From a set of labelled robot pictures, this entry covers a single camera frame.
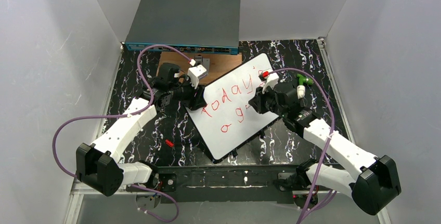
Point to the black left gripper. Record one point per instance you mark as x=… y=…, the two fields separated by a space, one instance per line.
x=197 y=99

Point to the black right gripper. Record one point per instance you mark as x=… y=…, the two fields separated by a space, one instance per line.
x=258 y=102

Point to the white whiteboard black frame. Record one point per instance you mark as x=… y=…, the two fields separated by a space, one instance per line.
x=227 y=121

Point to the red marker cap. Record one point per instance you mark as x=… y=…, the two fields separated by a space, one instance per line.
x=169 y=143

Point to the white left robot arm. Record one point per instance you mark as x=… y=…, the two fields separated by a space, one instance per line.
x=98 y=164

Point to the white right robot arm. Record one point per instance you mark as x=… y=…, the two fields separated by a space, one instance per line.
x=341 y=143

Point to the green white plastic fitting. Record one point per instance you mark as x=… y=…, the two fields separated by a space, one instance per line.
x=302 y=82

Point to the brown wooden board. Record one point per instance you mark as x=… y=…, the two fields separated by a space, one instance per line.
x=219 y=64

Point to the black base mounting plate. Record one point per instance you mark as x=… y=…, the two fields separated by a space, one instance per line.
x=228 y=183

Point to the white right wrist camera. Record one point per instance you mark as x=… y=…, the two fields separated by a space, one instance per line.
x=269 y=79

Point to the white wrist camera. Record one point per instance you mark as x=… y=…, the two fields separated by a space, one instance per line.
x=269 y=79
x=196 y=73

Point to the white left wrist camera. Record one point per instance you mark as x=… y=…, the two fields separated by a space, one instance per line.
x=196 y=73

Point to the grey metal clamp bracket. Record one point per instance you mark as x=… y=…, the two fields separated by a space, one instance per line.
x=205 y=62

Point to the grey blue network switch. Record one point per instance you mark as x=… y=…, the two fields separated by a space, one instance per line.
x=197 y=26

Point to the aluminium frame rail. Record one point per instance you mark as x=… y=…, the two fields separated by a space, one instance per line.
x=299 y=199

